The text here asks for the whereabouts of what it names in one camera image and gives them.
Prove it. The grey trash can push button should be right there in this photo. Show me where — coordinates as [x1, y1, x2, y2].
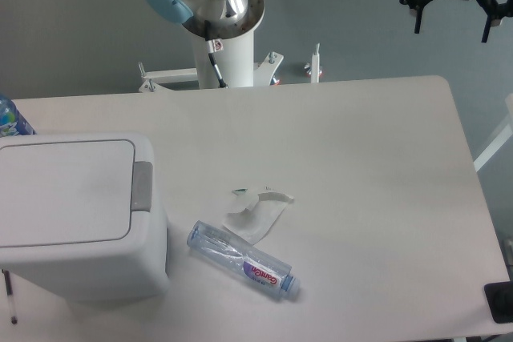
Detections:
[131, 162, 153, 211]

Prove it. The white plastic trash can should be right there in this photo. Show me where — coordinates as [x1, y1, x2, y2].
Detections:
[1, 132, 169, 301]

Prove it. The torn white paper wrapper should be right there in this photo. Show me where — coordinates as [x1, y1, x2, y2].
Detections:
[222, 186, 294, 245]

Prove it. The clear plastic water bottle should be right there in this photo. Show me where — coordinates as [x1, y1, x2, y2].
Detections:
[187, 221, 301, 300]

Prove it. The blue labelled drink bottle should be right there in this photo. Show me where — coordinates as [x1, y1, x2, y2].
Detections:
[1, 95, 37, 137]

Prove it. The black and white pen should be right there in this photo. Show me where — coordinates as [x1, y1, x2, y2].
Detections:
[2, 269, 18, 325]

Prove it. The white frame bar right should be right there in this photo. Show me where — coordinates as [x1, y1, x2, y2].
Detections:
[472, 93, 513, 173]

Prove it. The white upright bracket with bolt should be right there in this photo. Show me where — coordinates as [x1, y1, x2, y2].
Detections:
[304, 42, 324, 83]

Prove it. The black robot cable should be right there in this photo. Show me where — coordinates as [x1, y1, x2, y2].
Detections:
[204, 19, 229, 90]

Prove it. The black table clamp mount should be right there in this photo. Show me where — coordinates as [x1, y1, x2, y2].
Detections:
[484, 281, 512, 324]

